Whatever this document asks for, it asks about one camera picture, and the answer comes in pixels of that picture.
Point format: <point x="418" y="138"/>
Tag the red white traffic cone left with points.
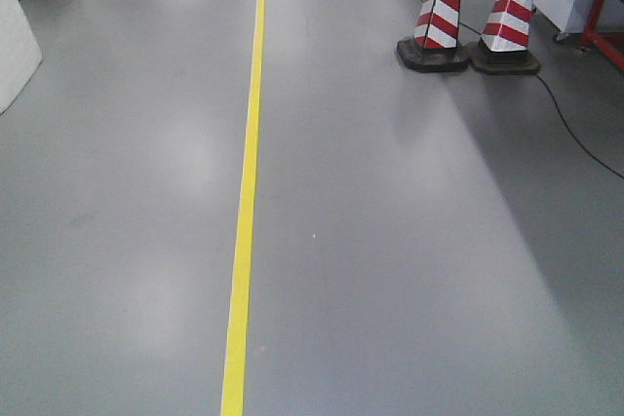
<point x="434" y="45"/>

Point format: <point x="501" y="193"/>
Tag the red white traffic cone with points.
<point x="503" y="45"/>
<point x="434" y="45"/>

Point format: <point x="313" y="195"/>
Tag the red white traffic cone right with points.
<point x="503" y="45"/>

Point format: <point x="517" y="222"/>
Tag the red conveyor frame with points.
<point x="610" y="44"/>

